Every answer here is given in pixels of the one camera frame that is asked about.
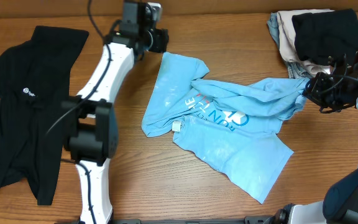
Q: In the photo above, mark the black polo shirt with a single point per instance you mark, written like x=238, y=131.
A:
x=34, y=81

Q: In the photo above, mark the light blue printed t-shirt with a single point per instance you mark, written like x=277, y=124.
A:
x=233, y=128

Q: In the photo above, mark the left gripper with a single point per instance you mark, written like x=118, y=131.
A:
x=159, y=40

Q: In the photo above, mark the folded black garment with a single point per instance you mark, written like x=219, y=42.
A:
x=324, y=35

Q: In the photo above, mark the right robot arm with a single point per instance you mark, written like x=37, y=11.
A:
x=340, y=204

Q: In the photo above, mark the folded beige garment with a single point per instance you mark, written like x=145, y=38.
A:
x=287, y=40

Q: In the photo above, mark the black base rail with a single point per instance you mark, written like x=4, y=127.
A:
x=246, y=220

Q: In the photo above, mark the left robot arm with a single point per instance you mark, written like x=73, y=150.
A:
x=91, y=133

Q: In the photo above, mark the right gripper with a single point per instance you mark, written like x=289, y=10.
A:
x=322, y=91

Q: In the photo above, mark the folded blue denim garment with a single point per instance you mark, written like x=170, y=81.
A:
x=295, y=70

